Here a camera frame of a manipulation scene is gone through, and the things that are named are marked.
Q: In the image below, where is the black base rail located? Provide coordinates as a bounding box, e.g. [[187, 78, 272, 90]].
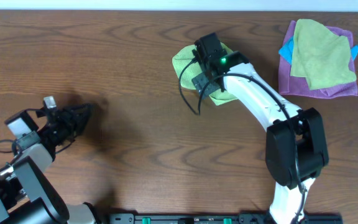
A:
[[109, 212, 344, 224]]

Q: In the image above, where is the olive green cloth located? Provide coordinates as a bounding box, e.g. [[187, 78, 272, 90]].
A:
[[290, 19, 357, 90]]

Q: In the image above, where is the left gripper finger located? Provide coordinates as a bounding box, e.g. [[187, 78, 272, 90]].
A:
[[70, 103, 93, 124], [73, 123, 87, 137]]

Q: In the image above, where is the bright green cloth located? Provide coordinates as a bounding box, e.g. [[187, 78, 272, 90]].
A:
[[172, 45, 237, 106]]

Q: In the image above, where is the purple cloth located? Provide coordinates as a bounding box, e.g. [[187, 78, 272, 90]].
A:
[[278, 21, 358, 99]]

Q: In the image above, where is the blue cloth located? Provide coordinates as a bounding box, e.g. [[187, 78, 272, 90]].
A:
[[278, 37, 358, 65]]

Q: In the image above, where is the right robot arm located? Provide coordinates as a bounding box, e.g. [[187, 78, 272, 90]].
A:
[[192, 33, 341, 223]]

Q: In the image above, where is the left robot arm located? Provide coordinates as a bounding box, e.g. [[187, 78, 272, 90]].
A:
[[0, 104, 101, 223]]

